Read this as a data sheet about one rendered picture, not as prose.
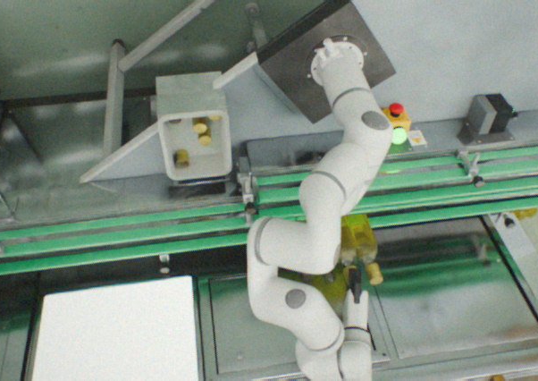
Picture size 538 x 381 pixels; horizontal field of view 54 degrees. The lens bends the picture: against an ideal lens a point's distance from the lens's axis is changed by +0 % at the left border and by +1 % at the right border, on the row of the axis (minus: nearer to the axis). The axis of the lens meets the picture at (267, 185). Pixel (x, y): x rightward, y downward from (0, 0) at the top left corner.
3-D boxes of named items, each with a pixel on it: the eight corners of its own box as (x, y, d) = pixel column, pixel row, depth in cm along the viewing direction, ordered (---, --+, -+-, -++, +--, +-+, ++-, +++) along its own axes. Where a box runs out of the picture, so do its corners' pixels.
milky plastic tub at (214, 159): (167, 159, 148) (168, 182, 142) (155, 95, 132) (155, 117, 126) (229, 153, 150) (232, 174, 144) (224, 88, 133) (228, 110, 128)
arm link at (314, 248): (289, 167, 97) (246, 212, 88) (356, 175, 90) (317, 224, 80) (303, 225, 104) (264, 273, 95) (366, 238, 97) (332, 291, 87)
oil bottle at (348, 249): (318, 207, 154) (336, 268, 140) (319, 195, 150) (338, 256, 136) (337, 206, 155) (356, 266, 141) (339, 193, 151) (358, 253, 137)
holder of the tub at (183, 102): (171, 171, 152) (172, 190, 147) (155, 95, 132) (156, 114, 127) (230, 165, 154) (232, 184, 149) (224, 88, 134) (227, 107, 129)
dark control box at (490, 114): (465, 116, 155) (477, 135, 149) (473, 94, 149) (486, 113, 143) (491, 114, 155) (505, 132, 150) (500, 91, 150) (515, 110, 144)
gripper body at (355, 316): (366, 351, 127) (365, 309, 134) (374, 331, 119) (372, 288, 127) (335, 348, 127) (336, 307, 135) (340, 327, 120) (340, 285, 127)
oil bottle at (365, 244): (337, 206, 155) (357, 266, 141) (340, 193, 151) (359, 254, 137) (356, 204, 156) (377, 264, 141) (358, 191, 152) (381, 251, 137)
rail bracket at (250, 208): (239, 203, 146) (246, 238, 138) (238, 160, 134) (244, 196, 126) (250, 201, 147) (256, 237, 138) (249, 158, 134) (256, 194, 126)
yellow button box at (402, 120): (374, 125, 152) (382, 143, 147) (378, 105, 146) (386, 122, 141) (398, 123, 152) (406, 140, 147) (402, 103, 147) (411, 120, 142)
